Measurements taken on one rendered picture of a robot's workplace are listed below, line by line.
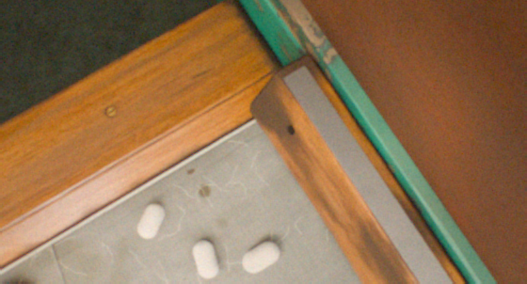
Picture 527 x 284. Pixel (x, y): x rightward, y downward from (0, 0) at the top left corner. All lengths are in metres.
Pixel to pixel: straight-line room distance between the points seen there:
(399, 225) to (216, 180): 0.20
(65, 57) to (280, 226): 0.97
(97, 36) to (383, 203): 1.09
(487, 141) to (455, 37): 0.07
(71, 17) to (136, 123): 0.94
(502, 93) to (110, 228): 0.40
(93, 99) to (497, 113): 0.39
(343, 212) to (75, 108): 0.27
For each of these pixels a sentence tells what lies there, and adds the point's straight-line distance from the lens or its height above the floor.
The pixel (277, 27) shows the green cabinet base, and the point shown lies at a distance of 0.59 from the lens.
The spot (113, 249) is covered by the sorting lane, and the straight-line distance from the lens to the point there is 0.63.
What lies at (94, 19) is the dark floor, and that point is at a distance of 1.53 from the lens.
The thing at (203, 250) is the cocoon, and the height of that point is 0.76.
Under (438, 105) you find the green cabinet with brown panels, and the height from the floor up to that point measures 0.97.
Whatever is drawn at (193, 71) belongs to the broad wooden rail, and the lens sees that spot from 0.63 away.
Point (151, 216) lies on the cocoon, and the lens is 0.61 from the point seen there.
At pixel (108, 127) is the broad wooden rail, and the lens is 0.62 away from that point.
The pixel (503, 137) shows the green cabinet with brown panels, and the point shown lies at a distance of 0.38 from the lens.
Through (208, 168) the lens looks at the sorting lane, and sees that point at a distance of 0.63.
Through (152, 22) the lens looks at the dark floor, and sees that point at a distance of 1.50.
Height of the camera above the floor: 1.35
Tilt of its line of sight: 75 degrees down
